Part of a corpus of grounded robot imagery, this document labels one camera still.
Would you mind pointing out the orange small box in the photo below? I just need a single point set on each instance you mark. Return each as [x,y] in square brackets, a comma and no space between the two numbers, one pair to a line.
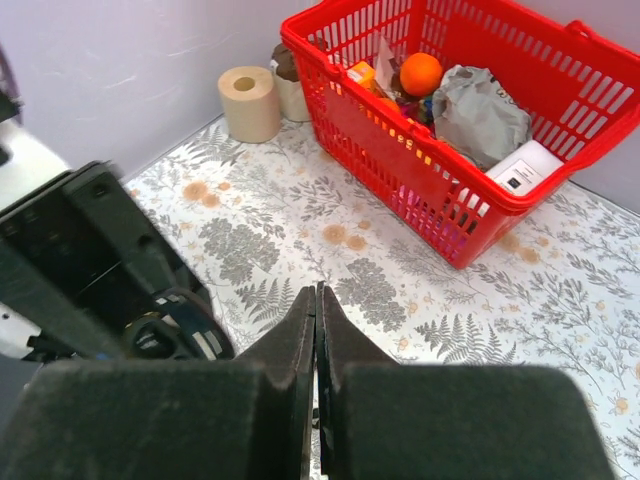
[362,74]

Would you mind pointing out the clear snack packet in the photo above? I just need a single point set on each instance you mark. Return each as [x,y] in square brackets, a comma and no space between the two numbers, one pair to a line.
[386,68]

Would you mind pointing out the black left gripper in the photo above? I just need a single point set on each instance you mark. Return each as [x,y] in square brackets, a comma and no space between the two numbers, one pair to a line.
[83,265]

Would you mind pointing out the beige paper roll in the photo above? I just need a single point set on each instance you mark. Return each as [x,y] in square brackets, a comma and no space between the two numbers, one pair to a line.
[250,103]

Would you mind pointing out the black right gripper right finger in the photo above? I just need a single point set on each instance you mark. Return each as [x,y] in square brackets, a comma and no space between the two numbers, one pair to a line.
[380,419]

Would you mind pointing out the red plastic shopping basket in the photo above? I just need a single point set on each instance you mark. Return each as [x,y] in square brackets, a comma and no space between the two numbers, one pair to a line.
[580,89]

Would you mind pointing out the glossy black earbud charging case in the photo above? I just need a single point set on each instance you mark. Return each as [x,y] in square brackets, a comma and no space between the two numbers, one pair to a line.
[179,326]

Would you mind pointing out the white small box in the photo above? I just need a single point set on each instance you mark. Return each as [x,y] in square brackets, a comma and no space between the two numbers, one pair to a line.
[524,169]

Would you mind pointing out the floral patterned table mat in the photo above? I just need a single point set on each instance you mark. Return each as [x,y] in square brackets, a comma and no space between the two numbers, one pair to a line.
[259,222]

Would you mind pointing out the orange fruit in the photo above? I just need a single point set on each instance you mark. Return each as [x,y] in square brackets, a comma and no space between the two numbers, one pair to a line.
[421,74]

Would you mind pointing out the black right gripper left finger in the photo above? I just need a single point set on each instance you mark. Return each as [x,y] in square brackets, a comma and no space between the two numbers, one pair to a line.
[246,418]

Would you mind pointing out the crumpled grey plastic bag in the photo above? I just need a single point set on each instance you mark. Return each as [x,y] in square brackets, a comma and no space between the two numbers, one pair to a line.
[476,116]

